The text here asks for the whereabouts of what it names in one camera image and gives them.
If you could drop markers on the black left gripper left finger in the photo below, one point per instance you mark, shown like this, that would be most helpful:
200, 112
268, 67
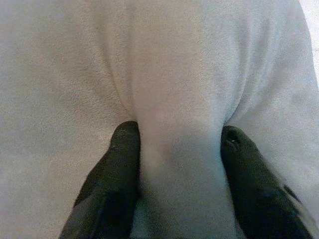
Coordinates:
117, 179

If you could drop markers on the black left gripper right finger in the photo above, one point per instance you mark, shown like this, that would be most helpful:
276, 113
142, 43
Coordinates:
254, 189

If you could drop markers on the grey plush pillow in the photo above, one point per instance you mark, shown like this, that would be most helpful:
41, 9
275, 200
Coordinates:
159, 62

